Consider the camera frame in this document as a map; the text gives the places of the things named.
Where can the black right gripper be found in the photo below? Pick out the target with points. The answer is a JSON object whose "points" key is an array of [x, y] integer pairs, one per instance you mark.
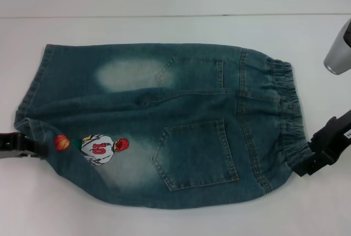
{"points": [[338, 137]]}

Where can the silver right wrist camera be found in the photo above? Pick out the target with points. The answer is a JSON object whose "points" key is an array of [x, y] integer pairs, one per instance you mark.
{"points": [[337, 55]]}

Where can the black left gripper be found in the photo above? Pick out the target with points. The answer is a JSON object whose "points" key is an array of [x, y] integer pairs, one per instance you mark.
{"points": [[9, 142]]}

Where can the blue denim shorts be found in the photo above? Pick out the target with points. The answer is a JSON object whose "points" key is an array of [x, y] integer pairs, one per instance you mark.
{"points": [[192, 104]]}

